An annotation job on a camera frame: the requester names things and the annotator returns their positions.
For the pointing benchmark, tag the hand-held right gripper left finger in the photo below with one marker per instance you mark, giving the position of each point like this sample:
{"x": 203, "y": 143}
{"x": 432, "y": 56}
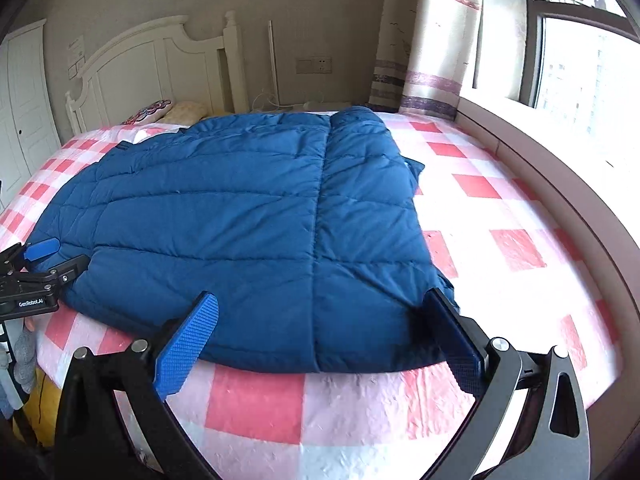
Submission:
{"x": 185, "y": 345}

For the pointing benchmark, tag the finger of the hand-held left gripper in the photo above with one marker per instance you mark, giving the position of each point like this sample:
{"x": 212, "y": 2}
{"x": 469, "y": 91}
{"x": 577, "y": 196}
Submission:
{"x": 44, "y": 249}
{"x": 67, "y": 269}

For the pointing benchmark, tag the window sill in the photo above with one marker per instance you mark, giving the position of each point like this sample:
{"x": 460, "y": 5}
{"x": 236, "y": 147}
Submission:
{"x": 560, "y": 180}

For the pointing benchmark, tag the yellow bag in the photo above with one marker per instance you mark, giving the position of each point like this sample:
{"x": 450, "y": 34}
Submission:
{"x": 45, "y": 405}

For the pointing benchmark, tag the wall socket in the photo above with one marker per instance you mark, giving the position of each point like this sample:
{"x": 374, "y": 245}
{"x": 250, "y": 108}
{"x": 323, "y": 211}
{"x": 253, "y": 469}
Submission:
{"x": 313, "y": 65}

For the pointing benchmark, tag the blue puffer jacket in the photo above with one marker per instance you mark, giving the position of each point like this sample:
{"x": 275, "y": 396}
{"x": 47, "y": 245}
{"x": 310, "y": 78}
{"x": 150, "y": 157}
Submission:
{"x": 225, "y": 220}

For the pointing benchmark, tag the patterned pillow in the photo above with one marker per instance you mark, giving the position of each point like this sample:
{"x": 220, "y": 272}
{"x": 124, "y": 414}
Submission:
{"x": 145, "y": 112}

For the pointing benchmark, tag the white wooden headboard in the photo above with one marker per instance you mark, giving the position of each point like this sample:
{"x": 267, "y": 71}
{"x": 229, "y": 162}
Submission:
{"x": 150, "y": 65}

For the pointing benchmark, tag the window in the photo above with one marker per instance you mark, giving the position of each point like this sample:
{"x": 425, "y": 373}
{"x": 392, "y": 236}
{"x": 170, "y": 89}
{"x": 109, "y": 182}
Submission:
{"x": 575, "y": 60}

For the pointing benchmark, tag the beige patterned curtain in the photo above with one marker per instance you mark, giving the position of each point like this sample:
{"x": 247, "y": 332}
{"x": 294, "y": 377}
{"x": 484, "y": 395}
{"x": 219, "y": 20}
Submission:
{"x": 435, "y": 45}

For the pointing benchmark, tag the pink checked bed sheet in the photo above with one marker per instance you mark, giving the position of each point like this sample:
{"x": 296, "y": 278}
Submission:
{"x": 500, "y": 250}

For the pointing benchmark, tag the yellow pillow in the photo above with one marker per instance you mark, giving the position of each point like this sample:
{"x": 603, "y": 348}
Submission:
{"x": 220, "y": 112}

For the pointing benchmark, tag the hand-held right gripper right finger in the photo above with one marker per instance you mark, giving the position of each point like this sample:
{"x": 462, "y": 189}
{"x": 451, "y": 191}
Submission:
{"x": 455, "y": 340}

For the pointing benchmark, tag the grey cloth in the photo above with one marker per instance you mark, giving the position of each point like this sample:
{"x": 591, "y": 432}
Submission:
{"x": 22, "y": 360}

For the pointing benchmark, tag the wall switch panel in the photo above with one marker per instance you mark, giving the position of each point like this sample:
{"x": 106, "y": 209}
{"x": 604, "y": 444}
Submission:
{"x": 76, "y": 57}

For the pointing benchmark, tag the white wardrobe door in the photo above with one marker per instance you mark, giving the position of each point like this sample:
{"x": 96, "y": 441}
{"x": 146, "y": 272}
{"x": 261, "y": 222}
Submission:
{"x": 22, "y": 110}

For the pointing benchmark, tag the white rod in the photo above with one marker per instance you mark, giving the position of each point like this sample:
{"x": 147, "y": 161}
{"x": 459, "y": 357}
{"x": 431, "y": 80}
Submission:
{"x": 274, "y": 65}

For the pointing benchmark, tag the beige pillow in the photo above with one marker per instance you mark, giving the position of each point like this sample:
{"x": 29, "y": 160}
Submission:
{"x": 187, "y": 110}

